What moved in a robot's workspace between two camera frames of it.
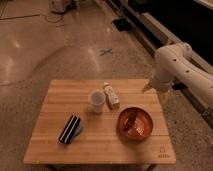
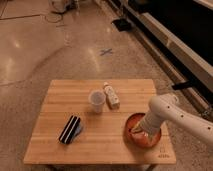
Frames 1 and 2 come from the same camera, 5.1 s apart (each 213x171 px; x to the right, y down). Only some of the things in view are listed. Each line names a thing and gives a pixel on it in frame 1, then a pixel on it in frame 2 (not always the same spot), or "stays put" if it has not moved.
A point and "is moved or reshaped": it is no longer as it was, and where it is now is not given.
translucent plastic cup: [97, 98] stays put
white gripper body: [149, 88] -> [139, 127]
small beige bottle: [112, 98] stays put
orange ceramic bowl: [135, 123] is moved or reshaped
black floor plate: [122, 24] stays put
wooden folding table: [105, 121] stays put
